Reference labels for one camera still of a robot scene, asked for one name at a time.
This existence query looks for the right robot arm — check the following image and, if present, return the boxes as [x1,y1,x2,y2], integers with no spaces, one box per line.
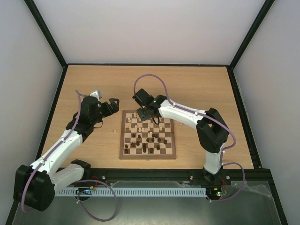
[133,89,229,184]

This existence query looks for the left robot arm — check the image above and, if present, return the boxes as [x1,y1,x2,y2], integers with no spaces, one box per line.
[13,95,120,211]

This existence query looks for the wooden chess board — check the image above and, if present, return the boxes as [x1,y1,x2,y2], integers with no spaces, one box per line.
[119,110,177,160]

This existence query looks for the black king piece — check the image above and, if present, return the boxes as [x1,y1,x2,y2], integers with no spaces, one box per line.
[142,143,147,153]

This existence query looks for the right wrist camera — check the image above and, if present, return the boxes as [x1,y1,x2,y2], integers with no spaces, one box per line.
[132,89,153,107]

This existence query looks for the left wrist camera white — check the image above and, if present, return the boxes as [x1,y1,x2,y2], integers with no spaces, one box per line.
[89,89,102,99]

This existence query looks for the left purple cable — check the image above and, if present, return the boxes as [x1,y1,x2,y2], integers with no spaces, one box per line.
[21,90,118,221]

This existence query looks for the light blue cable duct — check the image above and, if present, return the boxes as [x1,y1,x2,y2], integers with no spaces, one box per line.
[56,187,207,197]

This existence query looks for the black aluminium frame rail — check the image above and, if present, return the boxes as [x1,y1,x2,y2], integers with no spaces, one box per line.
[22,167,272,186]

